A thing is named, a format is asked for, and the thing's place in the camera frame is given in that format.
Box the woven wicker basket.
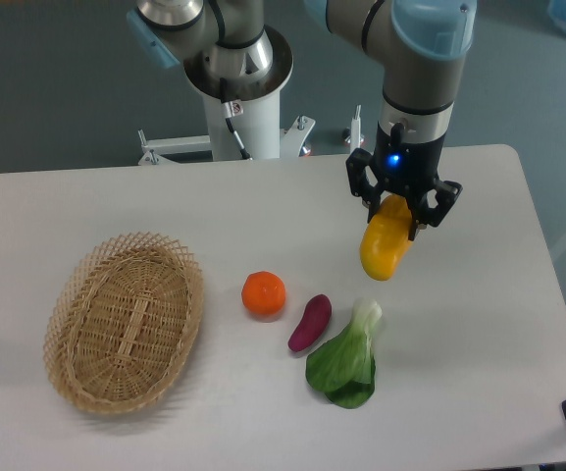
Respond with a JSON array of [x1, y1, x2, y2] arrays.
[[43, 233, 204, 415]]

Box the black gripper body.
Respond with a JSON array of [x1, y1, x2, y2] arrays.
[[373, 127, 445, 199]]

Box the green bok choy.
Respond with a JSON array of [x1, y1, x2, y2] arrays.
[[305, 298, 383, 409]]

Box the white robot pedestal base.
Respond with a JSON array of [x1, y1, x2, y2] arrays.
[[138, 26, 316, 166]]

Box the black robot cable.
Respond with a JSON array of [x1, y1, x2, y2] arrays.
[[218, 77, 253, 161]]

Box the yellow mango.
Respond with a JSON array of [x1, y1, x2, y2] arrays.
[[359, 194, 412, 281]]

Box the purple sweet potato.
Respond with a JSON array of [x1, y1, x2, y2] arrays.
[[287, 294, 333, 352]]

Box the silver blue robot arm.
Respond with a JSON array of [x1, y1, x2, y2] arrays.
[[127, 1, 477, 235]]

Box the orange tangerine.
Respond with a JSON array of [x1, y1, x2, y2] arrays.
[[241, 271, 286, 316]]

